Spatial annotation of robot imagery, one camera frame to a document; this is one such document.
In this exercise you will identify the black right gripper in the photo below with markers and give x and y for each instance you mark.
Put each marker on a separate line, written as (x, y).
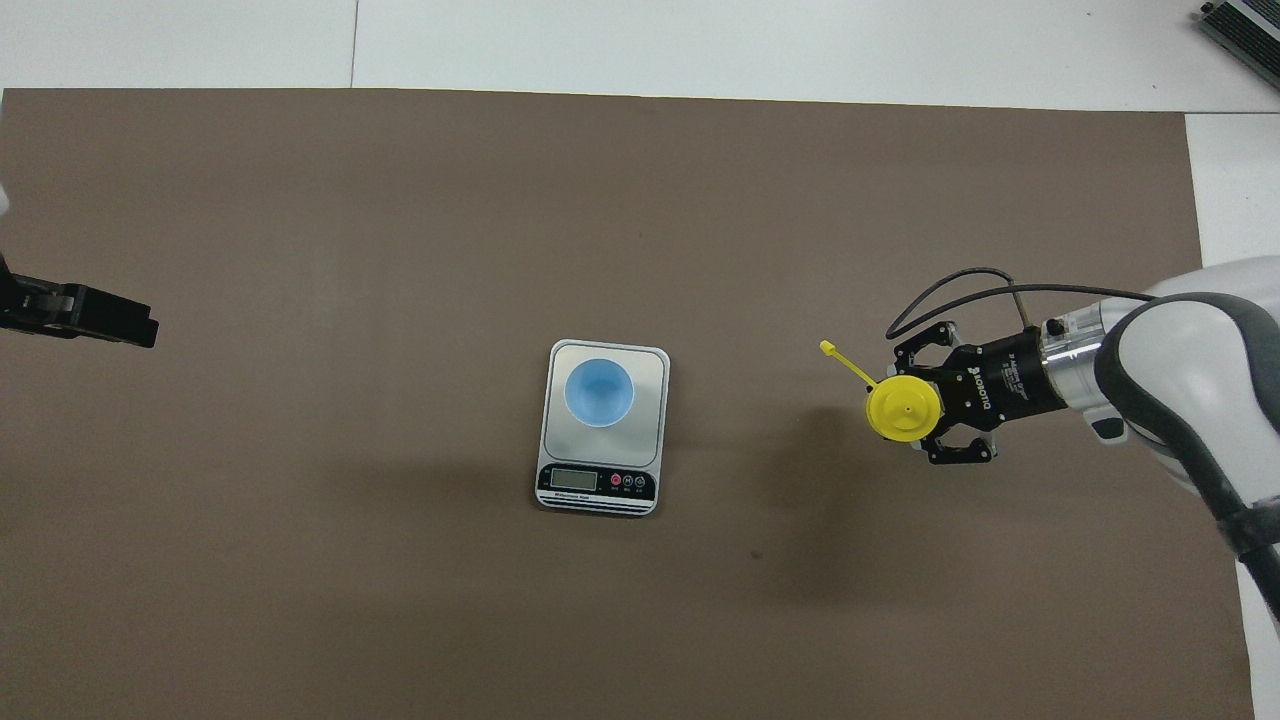
(1000, 380)

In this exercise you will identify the yellow squeeze bottle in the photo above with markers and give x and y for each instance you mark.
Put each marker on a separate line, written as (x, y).
(903, 408)

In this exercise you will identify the light blue plastic cup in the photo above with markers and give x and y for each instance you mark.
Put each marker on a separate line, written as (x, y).
(599, 392)

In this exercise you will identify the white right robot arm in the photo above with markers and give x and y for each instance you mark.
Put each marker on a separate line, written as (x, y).
(1190, 380)

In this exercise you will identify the silver digital kitchen scale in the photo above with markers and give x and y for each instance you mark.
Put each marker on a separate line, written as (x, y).
(600, 460)

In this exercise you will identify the brown paper table mat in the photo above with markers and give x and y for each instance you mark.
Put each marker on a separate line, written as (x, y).
(400, 250)

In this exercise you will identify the grey ribbed metal box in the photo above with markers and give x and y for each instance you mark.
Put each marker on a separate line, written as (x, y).
(1250, 25)

